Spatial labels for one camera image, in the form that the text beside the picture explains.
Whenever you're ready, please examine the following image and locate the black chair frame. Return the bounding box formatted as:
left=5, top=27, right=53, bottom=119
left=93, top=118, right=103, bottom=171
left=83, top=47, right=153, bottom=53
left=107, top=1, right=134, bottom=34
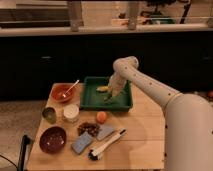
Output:
left=17, top=135, right=33, bottom=171

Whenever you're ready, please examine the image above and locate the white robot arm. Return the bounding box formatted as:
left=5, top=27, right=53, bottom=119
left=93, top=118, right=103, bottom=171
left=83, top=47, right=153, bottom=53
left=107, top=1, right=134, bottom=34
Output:
left=109, top=56, right=213, bottom=171

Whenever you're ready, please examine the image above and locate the green metal cup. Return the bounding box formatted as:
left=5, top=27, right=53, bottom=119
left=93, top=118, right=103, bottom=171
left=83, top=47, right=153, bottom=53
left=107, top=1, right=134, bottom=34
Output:
left=42, top=107, right=56, bottom=124

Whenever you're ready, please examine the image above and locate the white black brush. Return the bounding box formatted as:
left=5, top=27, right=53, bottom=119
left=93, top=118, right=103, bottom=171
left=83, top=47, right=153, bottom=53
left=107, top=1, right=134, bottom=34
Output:
left=88, top=129, right=126, bottom=161

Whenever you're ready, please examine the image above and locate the yellow banana piece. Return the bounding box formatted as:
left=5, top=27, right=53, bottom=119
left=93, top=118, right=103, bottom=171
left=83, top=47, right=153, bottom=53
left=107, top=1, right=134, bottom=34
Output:
left=96, top=86, right=109, bottom=92

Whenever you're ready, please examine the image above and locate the grey blue cloth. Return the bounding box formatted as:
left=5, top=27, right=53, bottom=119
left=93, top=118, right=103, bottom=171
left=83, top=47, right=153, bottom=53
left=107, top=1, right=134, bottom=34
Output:
left=97, top=125, right=115, bottom=141

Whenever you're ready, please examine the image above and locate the white spoon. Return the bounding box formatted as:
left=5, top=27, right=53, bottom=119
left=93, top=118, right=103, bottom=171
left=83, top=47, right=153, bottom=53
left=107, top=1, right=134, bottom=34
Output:
left=62, top=79, right=80, bottom=98

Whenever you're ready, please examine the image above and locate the black cabinet counter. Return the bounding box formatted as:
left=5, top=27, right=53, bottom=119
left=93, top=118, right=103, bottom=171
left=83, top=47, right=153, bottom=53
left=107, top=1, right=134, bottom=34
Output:
left=0, top=28, right=213, bottom=101

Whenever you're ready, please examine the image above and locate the blue sponge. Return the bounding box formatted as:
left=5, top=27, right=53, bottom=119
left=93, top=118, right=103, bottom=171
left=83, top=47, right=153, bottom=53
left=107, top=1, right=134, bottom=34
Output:
left=71, top=132, right=93, bottom=154

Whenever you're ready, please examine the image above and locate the dark purple bowl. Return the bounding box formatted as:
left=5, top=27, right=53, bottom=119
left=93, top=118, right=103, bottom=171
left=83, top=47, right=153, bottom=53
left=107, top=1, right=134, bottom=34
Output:
left=39, top=126, right=67, bottom=154

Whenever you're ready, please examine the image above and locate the white lidded jar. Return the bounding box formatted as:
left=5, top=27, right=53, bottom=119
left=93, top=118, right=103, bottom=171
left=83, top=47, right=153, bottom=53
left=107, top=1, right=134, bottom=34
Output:
left=63, top=104, right=79, bottom=122

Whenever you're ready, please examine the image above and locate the orange fruit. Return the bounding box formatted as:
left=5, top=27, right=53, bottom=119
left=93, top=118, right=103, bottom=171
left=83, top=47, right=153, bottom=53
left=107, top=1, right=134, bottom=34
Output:
left=96, top=111, right=107, bottom=124

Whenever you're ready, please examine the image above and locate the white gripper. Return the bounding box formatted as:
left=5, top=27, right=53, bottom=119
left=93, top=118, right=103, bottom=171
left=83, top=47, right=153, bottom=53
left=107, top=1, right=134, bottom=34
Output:
left=108, top=73, right=127, bottom=97

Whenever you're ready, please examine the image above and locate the orange bowl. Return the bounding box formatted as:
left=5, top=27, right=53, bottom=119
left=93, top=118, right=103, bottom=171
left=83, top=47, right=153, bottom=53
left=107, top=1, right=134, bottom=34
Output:
left=51, top=84, right=75, bottom=103

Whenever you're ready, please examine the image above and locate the green plastic tray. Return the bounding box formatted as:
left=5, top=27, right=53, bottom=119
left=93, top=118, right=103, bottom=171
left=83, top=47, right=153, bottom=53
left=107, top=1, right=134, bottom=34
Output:
left=80, top=76, right=133, bottom=111

